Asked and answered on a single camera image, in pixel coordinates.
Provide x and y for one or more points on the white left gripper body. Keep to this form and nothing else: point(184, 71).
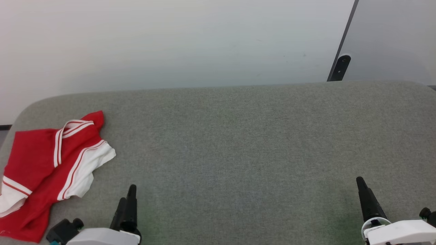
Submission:
point(102, 237)

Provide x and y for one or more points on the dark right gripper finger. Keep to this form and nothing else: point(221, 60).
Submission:
point(370, 204)

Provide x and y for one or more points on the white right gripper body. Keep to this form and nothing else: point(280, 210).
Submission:
point(402, 233)

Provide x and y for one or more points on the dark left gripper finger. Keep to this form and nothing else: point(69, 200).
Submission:
point(131, 211)
point(117, 216)

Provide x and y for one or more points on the red and white shirt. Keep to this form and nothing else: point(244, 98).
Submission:
point(37, 160)

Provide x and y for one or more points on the grey partition panel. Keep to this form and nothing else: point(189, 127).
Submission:
point(395, 37)

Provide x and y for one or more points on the dark partition edge strip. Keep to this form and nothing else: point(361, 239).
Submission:
point(347, 27)

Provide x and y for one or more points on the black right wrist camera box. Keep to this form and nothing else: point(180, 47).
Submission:
point(428, 215)

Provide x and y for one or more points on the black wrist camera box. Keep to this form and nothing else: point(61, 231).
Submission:
point(428, 215)
point(63, 230)

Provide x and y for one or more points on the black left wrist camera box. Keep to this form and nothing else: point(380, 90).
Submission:
point(63, 230)

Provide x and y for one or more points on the black wall bracket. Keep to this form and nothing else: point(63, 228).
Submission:
point(340, 67)

